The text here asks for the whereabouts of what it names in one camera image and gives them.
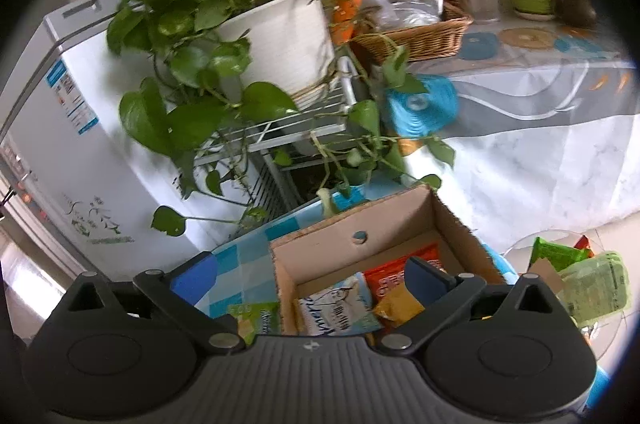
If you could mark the white chest freezer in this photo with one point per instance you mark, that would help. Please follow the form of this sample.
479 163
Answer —
114 204

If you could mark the large orange chip bag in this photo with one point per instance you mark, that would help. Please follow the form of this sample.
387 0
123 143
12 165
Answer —
397 306

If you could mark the blue round fan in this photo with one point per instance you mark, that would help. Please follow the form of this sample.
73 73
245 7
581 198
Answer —
422 114

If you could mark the green cracker packet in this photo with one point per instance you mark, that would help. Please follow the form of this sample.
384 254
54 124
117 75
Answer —
256 319

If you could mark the pothos plant in white pot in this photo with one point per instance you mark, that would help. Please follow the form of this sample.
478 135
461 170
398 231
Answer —
220 66

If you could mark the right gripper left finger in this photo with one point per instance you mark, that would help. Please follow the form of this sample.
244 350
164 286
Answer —
176 293

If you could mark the cardboard milk box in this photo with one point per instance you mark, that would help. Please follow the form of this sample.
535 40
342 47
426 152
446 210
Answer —
369 235

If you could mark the orange plastic cup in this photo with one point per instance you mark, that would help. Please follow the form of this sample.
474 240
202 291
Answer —
343 19

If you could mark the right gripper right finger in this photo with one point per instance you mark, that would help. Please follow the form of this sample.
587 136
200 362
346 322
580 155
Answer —
446 300

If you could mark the white wire plant rack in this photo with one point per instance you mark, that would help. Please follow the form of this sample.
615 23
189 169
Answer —
325 117

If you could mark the green packets on glass stool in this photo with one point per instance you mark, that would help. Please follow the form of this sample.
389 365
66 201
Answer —
592 286

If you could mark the wicker basket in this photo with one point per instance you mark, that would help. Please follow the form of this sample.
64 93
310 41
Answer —
427 42

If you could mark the grey white table cover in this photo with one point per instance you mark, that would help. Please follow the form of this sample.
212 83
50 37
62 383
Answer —
547 130

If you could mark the blue white snack packet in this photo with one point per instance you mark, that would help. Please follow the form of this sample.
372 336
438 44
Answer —
342 309

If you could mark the red snack packet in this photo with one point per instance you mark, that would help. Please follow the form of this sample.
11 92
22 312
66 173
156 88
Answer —
383 278

